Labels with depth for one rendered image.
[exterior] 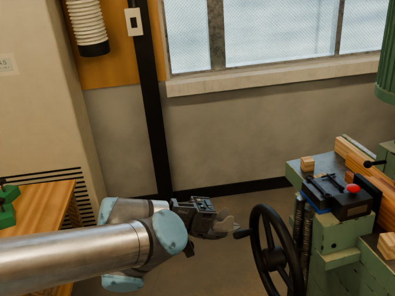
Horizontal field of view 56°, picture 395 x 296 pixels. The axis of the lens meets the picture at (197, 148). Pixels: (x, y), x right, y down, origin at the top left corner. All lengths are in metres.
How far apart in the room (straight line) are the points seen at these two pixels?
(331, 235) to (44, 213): 1.28
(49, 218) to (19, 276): 1.20
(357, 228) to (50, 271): 0.67
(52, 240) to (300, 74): 1.85
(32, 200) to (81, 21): 0.87
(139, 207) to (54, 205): 0.98
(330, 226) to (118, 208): 0.48
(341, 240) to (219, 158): 1.56
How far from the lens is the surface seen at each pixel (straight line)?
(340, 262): 0.98
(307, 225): 0.95
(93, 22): 1.92
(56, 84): 1.90
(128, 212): 0.90
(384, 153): 1.02
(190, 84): 2.12
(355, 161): 1.19
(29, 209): 1.89
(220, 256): 2.16
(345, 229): 0.95
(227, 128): 2.32
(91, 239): 0.65
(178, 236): 0.75
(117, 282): 0.84
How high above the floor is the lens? 1.55
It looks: 29 degrees down
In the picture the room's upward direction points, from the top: 5 degrees counter-clockwise
